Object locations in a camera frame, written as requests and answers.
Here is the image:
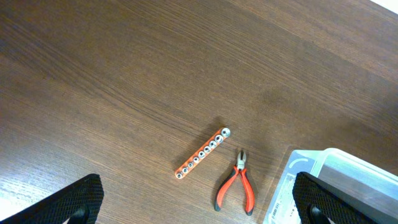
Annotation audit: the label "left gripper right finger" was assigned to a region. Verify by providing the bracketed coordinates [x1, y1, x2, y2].
[292, 171, 380, 224]

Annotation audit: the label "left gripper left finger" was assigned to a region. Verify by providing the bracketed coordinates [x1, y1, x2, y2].
[1, 174, 104, 224]

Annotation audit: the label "clear plastic container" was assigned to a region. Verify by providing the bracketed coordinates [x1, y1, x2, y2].
[262, 148, 397, 224]

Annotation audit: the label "orange handled pliers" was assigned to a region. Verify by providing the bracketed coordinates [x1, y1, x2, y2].
[213, 149, 256, 217]

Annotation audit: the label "orange socket rail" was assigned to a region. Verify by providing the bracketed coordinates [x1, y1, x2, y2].
[175, 127, 231, 179]

